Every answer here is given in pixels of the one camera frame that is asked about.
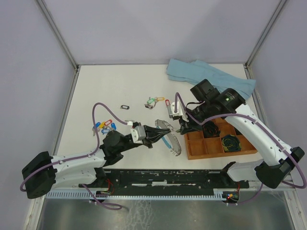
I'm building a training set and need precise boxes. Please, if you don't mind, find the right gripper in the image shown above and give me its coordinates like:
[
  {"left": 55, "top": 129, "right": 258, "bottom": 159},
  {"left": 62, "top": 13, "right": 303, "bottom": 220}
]
[{"left": 179, "top": 101, "right": 213, "bottom": 134}]

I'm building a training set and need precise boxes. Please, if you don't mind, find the large keyring holder blue handle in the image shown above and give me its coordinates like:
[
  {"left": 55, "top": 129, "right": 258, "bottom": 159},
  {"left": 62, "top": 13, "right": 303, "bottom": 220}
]
[{"left": 155, "top": 119, "right": 182, "bottom": 157}]

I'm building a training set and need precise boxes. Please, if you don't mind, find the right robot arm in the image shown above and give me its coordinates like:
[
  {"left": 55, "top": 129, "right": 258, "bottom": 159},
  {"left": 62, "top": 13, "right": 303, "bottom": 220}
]
[{"left": 169, "top": 80, "right": 307, "bottom": 189}]

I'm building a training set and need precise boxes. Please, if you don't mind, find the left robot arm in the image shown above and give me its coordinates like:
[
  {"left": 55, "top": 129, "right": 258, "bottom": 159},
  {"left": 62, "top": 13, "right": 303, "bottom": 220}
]
[{"left": 20, "top": 125, "right": 171, "bottom": 199}]

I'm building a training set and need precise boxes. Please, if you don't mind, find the wooden compartment tray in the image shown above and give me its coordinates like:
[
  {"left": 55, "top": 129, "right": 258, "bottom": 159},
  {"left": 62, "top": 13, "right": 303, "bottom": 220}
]
[{"left": 185, "top": 118, "right": 257, "bottom": 160}]

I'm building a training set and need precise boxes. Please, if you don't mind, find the rolled orange-dotted tie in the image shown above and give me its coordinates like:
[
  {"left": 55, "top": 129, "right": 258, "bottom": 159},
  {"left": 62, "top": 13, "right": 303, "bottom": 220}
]
[{"left": 202, "top": 121, "right": 221, "bottom": 138}]

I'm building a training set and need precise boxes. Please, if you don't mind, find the green yellow tag key bunch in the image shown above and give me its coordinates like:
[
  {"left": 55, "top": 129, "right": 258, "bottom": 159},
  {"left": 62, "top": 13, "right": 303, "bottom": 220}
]
[{"left": 144, "top": 97, "right": 165, "bottom": 110}]

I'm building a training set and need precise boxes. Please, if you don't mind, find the black tag key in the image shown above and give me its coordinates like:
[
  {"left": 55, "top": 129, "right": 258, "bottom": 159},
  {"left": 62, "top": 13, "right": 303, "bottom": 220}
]
[{"left": 120, "top": 105, "right": 130, "bottom": 110}]

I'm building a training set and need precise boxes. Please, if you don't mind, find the coloured tag key bunch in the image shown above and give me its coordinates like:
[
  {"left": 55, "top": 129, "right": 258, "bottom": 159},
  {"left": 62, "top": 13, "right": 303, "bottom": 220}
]
[{"left": 92, "top": 119, "right": 117, "bottom": 136}]

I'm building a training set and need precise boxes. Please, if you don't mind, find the rolled blue-yellow tie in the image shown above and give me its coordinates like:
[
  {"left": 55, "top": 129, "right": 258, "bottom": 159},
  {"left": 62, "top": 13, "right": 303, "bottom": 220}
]
[{"left": 221, "top": 135, "right": 242, "bottom": 152}]

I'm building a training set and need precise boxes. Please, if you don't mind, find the light blue cloth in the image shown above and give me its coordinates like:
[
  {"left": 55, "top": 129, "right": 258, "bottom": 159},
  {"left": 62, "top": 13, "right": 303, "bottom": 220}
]
[{"left": 166, "top": 59, "right": 256, "bottom": 100}]

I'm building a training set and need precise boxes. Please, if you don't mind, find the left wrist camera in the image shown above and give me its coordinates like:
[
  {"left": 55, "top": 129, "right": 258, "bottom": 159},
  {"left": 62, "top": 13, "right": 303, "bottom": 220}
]
[{"left": 126, "top": 121, "right": 146, "bottom": 145}]

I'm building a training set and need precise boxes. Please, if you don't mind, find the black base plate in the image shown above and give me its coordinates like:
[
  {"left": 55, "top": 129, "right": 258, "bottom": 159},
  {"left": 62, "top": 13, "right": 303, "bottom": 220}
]
[{"left": 87, "top": 169, "right": 249, "bottom": 196}]

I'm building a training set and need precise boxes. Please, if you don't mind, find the grey cable duct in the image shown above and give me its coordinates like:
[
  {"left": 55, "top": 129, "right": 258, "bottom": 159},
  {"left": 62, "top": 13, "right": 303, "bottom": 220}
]
[{"left": 45, "top": 189, "right": 226, "bottom": 201}]

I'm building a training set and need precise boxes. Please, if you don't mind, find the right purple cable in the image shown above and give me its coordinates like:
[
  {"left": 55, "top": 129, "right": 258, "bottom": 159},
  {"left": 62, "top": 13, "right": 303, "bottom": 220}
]
[{"left": 174, "top": 92, "right": 307, "bottom": 206}]

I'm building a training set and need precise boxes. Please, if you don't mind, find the purple cable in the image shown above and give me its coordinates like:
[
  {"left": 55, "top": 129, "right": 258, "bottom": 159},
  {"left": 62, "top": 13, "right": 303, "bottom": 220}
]
[
  {"left": 20, "top": 102, "right": 134, "bottom": 211},
  {"left": 174, "top": 92, "right": 307, "bottom": 206}
]

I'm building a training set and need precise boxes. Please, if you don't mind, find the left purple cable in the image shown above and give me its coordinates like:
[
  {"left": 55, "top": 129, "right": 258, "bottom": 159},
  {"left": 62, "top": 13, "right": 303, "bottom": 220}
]
[{"left": 20, "top": 102, "right": 134, "bottom": 211}]

